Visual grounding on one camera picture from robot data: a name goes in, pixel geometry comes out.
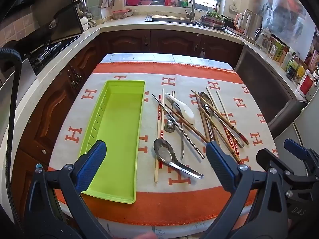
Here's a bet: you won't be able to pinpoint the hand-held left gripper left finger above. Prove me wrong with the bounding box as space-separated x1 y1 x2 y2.
24 140 111 239

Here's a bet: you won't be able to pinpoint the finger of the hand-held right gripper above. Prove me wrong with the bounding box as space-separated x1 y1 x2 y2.
284 139 319 175
256 148 309 180

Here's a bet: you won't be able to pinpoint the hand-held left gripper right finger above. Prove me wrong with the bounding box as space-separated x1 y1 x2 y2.
206 141 290 239

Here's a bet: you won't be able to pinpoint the ivory chopstick red striped end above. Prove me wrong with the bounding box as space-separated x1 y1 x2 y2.
206 86 240 156
216 91 245 148

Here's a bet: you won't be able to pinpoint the twisted metal chopstick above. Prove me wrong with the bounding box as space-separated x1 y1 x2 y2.
152 94 205 159

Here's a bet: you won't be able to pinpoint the smooth metal chopstick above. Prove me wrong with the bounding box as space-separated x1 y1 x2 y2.
181 121 185 160

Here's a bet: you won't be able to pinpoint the green plastic utensil tray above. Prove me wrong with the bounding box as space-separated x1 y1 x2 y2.
78 80 146 205

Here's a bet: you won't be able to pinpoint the stainless steel spoon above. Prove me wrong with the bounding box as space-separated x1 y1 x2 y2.
203 104 217 142

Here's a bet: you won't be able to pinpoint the large metal soup spoon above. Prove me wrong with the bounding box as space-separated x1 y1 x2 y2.
153 138 204 180

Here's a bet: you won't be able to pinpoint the white ceramic spoon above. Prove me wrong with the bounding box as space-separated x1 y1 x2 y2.
165 93 195 125

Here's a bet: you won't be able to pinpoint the small long-handled metal spoon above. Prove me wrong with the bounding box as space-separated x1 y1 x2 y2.
164 91 175 133

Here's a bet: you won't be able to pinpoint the white refrigerator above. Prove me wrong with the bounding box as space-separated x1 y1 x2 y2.
273 100 319 160

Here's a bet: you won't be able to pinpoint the stainless steel dishwasher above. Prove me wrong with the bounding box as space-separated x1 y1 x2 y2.
234 45 308 138

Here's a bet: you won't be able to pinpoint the row of seasoning bottles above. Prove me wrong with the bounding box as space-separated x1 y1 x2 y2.
268 38 319 95

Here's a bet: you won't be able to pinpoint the orange beige printed blanket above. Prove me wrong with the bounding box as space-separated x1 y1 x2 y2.
47 61 280 226

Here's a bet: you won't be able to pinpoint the glass pitcher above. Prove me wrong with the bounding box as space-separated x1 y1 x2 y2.
254 27 273 53

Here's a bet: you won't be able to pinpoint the black gas stove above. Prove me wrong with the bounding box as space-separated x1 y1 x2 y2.
24 35 81 76

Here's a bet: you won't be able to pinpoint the pink white electric kettle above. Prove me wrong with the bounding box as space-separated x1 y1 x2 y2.
234 9 253 36

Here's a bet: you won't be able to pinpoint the stacked white bowls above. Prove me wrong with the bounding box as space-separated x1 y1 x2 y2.
79 16 90 30

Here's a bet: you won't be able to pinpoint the tall stainless steel splash guard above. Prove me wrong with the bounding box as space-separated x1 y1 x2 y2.
37 0 84 43

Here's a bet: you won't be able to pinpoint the basket of green vegetables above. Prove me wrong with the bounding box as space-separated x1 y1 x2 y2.
199 10 228 28

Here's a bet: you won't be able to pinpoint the steel sink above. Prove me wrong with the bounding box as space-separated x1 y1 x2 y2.
145 14 200 26

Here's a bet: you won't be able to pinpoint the pink food container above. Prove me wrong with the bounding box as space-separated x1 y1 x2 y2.
112 9 133 20

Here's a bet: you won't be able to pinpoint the chrome faucet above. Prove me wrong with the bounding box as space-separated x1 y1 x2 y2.
184 0 198 22

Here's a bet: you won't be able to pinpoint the plastic wrapped wall poster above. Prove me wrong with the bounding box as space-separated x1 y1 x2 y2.
263 0 318 60

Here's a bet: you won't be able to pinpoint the black cable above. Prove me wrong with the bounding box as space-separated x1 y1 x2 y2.
0 47 24 227

